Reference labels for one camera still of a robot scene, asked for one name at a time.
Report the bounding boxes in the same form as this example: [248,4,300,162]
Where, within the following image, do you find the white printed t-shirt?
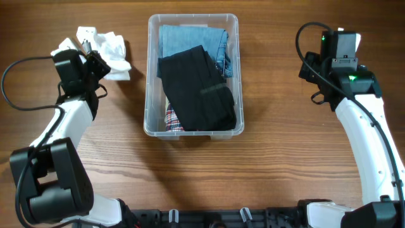
[77,27,132,80]

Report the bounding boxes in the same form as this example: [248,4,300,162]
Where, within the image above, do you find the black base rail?
[72,207,354,228]

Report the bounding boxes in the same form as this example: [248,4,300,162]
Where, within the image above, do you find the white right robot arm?
[299,28,404,227]

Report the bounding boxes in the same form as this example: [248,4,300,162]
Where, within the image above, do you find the plaid shirt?
[165,103,184,132]

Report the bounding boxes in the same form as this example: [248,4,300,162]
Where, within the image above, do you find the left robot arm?
[9,49,141,227]

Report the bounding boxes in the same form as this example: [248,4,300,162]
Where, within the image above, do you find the blue jeans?
[158,25,233,78]

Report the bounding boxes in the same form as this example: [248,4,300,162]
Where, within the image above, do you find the black garment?
[158,46,237,131]

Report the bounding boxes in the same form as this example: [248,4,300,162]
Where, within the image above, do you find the clear plastic storage bin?
[144,13,244,140]

